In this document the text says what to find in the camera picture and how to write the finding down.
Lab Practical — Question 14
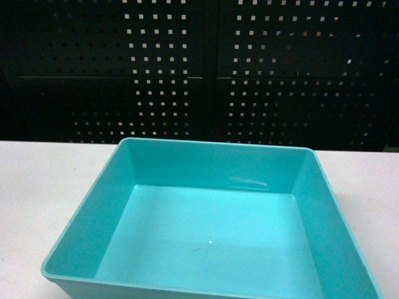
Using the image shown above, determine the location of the teal plastic bin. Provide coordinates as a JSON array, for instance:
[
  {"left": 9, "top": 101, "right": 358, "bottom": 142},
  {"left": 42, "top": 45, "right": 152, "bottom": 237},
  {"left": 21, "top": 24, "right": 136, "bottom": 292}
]
[{"left": 41, "top": 138, "right": 382, "bottom": 298}]

